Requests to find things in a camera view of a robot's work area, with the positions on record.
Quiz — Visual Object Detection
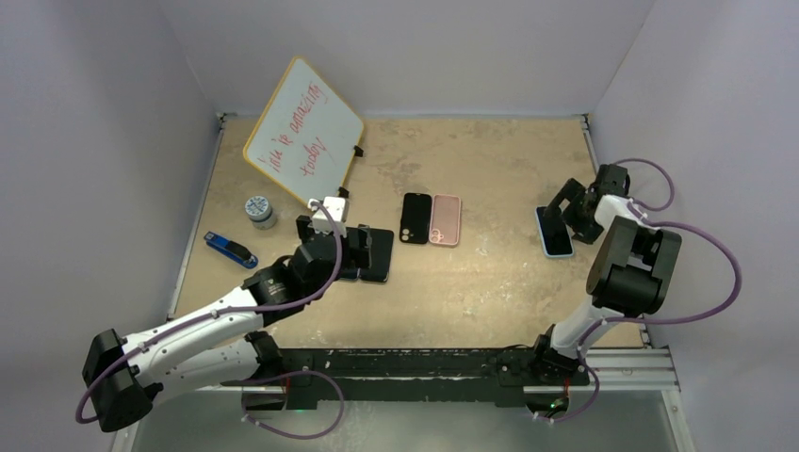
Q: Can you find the aluminium frame rail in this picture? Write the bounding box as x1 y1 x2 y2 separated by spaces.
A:
523 347 680 395

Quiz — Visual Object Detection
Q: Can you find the bare black phone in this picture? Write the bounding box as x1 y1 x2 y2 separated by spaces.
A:
358 229 395 283
338 267 360 282

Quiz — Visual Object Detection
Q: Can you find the small grey tape roll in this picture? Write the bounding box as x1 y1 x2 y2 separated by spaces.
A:
244 195 277 230

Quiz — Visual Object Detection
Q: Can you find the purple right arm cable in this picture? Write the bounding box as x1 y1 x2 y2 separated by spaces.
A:
533 158 744 426

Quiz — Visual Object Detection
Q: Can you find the white board yellow frame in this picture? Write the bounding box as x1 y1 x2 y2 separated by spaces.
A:
243 56 365 205

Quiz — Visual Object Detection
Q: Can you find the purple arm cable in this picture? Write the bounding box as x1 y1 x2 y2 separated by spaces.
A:
74 199 349 439
533 158 744 426

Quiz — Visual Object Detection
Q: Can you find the black phone case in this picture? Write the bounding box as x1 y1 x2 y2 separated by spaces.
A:
399 192 432 245

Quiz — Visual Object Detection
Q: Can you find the blue black stapler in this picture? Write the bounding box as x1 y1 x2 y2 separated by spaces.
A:
204 232 259 269

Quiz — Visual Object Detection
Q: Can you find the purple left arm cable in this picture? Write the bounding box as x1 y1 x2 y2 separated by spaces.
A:
74 199 349 439

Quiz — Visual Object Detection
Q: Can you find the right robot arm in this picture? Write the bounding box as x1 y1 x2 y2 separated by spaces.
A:
529 164 682 383

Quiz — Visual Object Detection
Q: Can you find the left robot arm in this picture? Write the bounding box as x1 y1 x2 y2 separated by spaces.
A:
74 225 373 432

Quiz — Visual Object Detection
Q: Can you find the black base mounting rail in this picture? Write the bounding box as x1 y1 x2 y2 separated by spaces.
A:
245 345 591 412

